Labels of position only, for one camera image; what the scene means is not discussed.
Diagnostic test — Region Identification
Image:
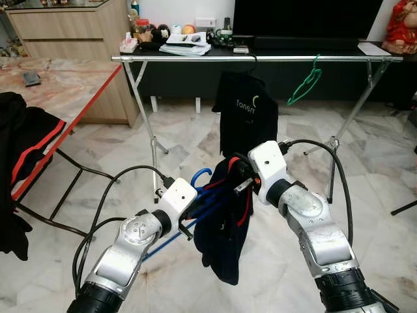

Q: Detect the blue plastic hanger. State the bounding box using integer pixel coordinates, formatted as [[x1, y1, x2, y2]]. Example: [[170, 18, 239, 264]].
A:
[[142, 168, 235, 262]]

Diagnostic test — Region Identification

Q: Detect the navy garment with red trim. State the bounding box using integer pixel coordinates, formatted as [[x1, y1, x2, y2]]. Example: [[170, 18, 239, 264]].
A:
[[194, 156, 256, 286]]

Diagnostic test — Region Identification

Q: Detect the green plastic hanger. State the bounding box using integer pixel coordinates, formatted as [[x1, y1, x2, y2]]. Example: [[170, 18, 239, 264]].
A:
[[287, 54, 324, 107]]

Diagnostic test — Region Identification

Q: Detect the black garment with red trim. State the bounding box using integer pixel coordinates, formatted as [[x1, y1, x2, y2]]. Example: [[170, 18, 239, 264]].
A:
[[0, 91, 68, 262]]

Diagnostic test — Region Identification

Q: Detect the black t-shirt with logo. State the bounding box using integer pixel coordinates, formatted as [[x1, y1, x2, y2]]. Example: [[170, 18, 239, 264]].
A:
[[212, 70, 280, 161]]

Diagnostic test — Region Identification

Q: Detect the black tv console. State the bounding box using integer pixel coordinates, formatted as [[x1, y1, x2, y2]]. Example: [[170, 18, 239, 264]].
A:
[[121, 38, 417, 110]]

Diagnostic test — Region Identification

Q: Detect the silver metal clothes rack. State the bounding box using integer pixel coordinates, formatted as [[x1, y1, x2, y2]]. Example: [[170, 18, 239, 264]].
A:
[[111, 54, 405, 204]]

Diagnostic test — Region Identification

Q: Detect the stack of papers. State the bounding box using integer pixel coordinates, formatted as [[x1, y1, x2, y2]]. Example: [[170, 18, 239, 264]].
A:
[[160, 31, 212, 57]]

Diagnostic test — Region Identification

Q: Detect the black soundbar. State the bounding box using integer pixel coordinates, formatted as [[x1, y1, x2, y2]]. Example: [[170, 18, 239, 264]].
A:
[[253, 35, 366, 52]]

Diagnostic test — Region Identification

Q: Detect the pink tissue pack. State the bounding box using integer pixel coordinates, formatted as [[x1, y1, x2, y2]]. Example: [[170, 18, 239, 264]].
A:
[[120, 36, 140, 54]]

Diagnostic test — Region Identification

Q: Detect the black television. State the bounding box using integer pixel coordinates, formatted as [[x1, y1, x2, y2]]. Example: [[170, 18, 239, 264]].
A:
[[232, 0, 386, 41]]

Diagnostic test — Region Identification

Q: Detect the jar with red lid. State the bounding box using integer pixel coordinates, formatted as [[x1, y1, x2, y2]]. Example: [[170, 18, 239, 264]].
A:
[[134, 18, 152, 41]]

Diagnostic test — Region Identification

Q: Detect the white paper sheet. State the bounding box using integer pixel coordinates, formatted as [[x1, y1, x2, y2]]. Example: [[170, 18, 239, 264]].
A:
[[357, 42, 392, 57]]

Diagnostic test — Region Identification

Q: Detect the black phone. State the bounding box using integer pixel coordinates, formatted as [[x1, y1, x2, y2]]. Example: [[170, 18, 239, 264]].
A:
[[21, 70, 44, 88]]

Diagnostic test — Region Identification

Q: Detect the light wooden cabinet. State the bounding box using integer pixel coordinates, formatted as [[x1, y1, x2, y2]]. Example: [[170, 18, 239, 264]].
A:
[[3, 0, 141, 128]]

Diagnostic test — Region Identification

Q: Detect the red robed statue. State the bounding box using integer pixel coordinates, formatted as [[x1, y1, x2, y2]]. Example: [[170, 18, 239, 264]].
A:
[[381, 0, 417, 55]]

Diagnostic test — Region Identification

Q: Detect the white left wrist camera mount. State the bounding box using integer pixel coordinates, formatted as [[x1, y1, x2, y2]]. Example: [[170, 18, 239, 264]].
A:
[[156, 177, 199, 220]]

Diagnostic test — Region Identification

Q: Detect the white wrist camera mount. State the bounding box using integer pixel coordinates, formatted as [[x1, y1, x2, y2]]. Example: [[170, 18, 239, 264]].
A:
[[248, 140, 291, 205], [156, 177, 199, 220]]

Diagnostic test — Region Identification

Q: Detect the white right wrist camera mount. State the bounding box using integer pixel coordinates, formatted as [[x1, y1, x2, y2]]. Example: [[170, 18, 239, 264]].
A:
[[248, 140, 291, 205]]

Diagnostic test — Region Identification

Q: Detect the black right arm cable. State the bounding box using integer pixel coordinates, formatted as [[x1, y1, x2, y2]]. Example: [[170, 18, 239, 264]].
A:
[[279, 139, 354, 226]]

